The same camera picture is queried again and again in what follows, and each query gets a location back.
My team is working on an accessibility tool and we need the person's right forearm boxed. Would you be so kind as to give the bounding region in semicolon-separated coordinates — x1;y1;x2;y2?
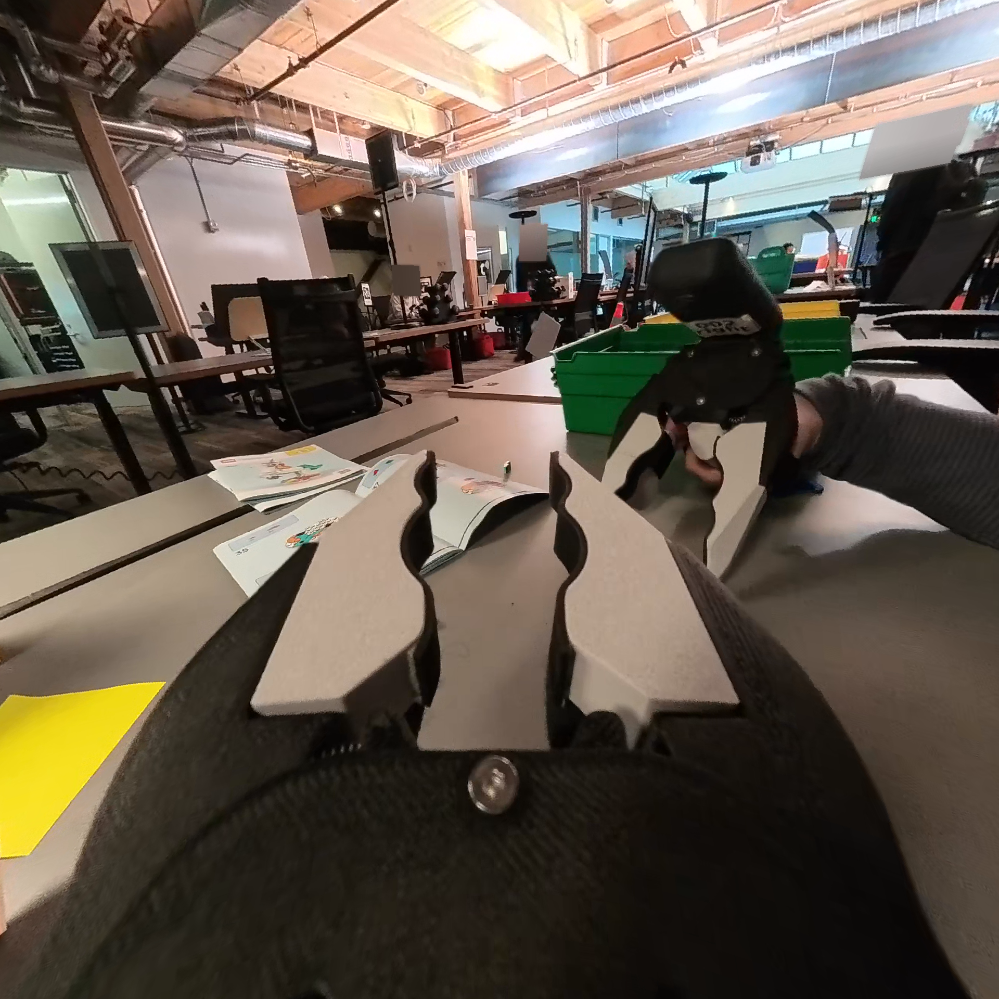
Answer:
797;371;999;548

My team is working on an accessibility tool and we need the black mesh office chair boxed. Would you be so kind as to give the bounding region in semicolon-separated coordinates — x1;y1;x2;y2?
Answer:
256;275;413;436

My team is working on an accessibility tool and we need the black ceiling speaker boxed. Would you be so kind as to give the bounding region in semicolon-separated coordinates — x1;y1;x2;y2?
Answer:
363;128;401;195

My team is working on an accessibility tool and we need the green plastic bin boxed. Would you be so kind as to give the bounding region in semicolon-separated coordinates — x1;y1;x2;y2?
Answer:
552;315;853;368
555;346;851;434

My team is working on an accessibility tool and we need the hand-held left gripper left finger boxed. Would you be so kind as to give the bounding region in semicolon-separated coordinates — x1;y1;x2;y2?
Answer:
250;450;440;738

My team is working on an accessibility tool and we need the person's right hand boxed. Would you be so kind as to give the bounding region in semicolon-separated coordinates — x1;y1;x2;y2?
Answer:
686;390;827;489

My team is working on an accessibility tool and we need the framed board on stand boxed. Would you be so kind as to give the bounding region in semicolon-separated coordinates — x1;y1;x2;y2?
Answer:
49;239;197;484

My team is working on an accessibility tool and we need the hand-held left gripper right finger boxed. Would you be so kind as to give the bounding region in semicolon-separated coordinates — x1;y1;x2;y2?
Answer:
549;451;741;747

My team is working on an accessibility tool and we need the silver air duct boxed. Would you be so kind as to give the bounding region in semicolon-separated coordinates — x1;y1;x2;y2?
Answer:
0;93;489;181

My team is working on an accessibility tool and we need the long wooden desk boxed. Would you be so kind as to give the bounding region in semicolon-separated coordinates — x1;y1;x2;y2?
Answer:
362;315;491;388

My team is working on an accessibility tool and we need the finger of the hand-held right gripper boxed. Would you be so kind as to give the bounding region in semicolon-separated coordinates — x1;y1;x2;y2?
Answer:
600;409;678;502
705;422;771;579

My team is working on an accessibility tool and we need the open lego instruction booklet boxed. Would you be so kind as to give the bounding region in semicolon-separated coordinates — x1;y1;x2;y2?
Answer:
214;455;549;597

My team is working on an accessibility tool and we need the yellow sticky note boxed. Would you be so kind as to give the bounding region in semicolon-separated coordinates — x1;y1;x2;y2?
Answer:
0;681;166;859

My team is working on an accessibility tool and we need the yellow plastic bin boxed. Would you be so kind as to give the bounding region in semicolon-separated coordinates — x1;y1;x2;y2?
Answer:
645;300;853;322

